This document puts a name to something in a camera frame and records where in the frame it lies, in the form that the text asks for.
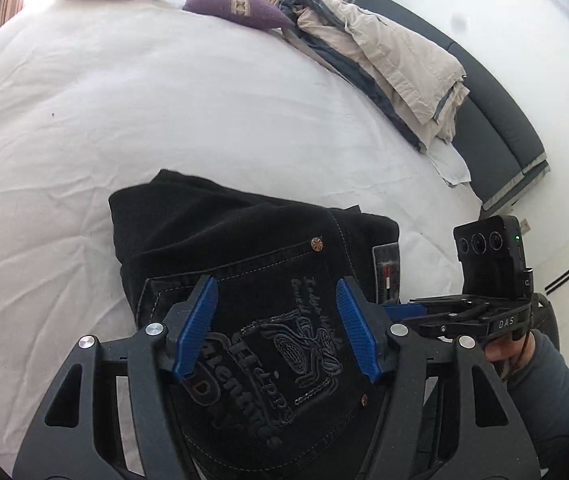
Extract person's right hand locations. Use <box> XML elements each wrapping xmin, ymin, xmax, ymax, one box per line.
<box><xmin>483</xmin><ymin>332</ymin><xmax>531</xmax><ymax>386</ymax></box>

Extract white pillow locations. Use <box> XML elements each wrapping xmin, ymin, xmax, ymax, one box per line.
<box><xmin>429</xmin><ymin>142</ymin><xmax>471</xmax><ymax>189</ymax></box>

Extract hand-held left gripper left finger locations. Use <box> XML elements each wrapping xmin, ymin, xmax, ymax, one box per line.
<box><xmin>12</xmin><ymin>275</ymin><xmax>220</xmax><ymax>480</ymax></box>

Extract person's right forearm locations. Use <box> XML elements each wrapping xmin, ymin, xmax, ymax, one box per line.
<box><xmin>507</xmin><ymin>330</ymin><xmax>569</xmax><ymax>472</ymax></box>

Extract grey upholstered headboard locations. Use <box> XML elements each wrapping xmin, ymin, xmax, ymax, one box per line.
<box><xmin>341</xmin><ymin>0</ymin><xmax>550</xmax><ymax>211</ymax></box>

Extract purple cushion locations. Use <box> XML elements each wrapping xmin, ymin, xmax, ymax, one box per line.
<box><xmin>183</xmin><ymin>0</ymin><xmax>293</xmax><ymax>30</ymax></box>

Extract white bed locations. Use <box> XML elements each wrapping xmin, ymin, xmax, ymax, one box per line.
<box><xmin>0</xmin><ymin>0</ymin><xmax>490</xmax><ymax>461</ymax></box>

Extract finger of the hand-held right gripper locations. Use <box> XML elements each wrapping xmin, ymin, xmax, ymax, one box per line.
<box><xmin>382</xmin><ymin>302</ymin><xmax>467</xmax><ymax>333</ymax></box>
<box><xmin>407</xmin><ymin>295</ymin><xmax>487</xmax><ymax>312</ymax></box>

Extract black denim pants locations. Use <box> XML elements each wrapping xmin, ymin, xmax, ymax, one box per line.
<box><xmin>108</xmin><ymin>169</ymin><xmax>401</xmax><ymax>480</ymax></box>

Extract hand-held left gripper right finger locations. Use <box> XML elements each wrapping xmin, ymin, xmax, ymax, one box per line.
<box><xmin>335</xmin><ymin>275</ymin><xmax>541</xmax><ymax>480</ymax></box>

